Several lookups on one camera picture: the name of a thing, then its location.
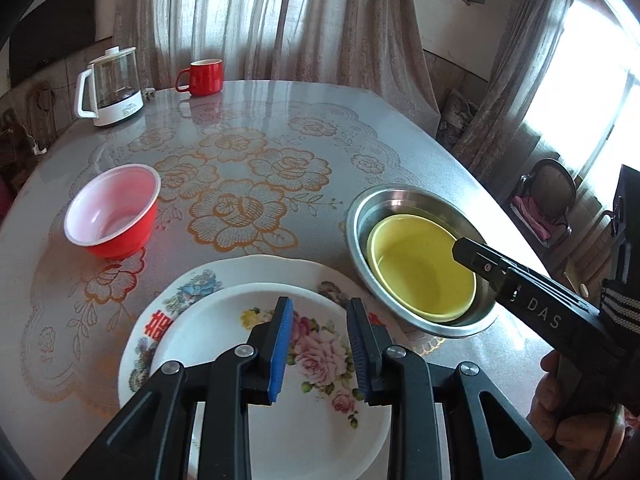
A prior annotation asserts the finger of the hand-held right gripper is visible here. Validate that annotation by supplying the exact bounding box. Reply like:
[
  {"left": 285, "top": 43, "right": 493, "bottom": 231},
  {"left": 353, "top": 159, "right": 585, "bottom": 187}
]
[{"left": 451, "top": 237, "right": 511, "bottom": 292}]

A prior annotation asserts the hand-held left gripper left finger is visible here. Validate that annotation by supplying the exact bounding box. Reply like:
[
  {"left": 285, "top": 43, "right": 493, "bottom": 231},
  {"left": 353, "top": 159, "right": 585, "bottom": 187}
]
[{"left": 65, "top": 296, "right": 295, "bottom": 480}]

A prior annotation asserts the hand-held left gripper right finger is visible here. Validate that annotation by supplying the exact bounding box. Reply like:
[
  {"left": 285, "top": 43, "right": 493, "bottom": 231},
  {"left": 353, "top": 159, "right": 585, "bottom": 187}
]
[{"left": 346, "top": 297, "right": 576, "bottom": 480}]

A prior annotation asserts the yellow plastic bowl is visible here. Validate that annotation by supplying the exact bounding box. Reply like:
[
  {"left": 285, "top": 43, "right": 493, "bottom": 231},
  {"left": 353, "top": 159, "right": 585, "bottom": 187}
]
[{"left": 366, "top": 215, "right": 477, "bottom": 323}]

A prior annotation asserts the white plate with pink roses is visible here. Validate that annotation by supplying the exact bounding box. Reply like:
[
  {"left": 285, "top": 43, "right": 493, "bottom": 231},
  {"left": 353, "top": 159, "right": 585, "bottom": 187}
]
[{"left": 149, "top": 282, "right": 393, "bottom": 478}]

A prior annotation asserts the white plate with red characters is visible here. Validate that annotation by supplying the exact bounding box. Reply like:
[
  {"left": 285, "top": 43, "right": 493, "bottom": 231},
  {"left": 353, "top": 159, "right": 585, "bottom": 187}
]
[{"left": 118, "top": 254, "right": 403, "bottom": 411}]

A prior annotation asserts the stainless steel bowl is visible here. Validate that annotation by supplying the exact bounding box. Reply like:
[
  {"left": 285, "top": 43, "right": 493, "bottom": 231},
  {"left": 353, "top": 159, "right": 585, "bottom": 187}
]
[{"left": 346, "top": 185, "right": 501, "bottom": 337}]

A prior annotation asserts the person's right hand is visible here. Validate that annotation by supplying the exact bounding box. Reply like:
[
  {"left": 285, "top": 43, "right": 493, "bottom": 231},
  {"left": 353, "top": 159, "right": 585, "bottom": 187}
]
[{"left": 525, "top": 349, "right": 628, "bottom": 480}]

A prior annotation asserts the dark chair with pink cushion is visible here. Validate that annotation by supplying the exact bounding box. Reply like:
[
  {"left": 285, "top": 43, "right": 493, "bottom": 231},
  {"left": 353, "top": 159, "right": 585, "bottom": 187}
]
[{"left": 510, "top": 158, "right": 577, "bottom": 247}]

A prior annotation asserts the patterned cushion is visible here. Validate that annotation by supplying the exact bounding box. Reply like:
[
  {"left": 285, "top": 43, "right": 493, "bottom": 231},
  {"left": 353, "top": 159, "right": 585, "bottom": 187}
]
[{"left": 437, "top": 89, "right": 479, "bottom": 150}]

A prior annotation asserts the beige side window curtain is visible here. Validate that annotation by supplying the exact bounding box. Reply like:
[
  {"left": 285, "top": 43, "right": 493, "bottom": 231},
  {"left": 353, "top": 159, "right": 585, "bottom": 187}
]
[{"left": 452, "top": 0, "right": 576, "bottom": 171}]

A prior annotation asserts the floral lace table cover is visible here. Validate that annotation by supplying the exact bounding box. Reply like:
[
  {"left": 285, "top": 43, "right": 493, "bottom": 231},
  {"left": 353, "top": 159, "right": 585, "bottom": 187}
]
[{"left": 0, "top": 80, "right": 556, "bottom": 480}]

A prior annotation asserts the red plastic bowl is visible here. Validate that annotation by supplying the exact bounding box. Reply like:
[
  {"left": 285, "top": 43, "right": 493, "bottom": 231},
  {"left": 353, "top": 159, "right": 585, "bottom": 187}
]
[{"left": 64, "top": 163, "right": 162, "bottom": 260}]

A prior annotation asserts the red mug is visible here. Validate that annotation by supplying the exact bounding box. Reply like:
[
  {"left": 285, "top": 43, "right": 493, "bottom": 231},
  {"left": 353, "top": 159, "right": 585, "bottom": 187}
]
[{"left": 175, "top": 59, "right": 224, "bottom": 97}]

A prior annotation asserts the white glass electric kettle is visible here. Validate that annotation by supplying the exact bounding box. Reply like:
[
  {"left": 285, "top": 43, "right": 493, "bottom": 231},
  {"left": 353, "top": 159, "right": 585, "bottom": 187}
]
[{"left": 75, "top": 46, "right": 146, "bottom": 128}]

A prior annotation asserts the beige patterned curtain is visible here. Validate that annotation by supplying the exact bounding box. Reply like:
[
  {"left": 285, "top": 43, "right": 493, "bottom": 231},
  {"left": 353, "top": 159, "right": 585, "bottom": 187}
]
[{"left": 112, "top": 0, "right": 441, "bottom": 126}]

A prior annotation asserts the black wall television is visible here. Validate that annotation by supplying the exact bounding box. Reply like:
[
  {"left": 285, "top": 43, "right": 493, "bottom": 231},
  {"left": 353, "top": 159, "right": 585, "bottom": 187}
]
[{"left": 10, "top": 0, "right": 100, "bottom": 86}]

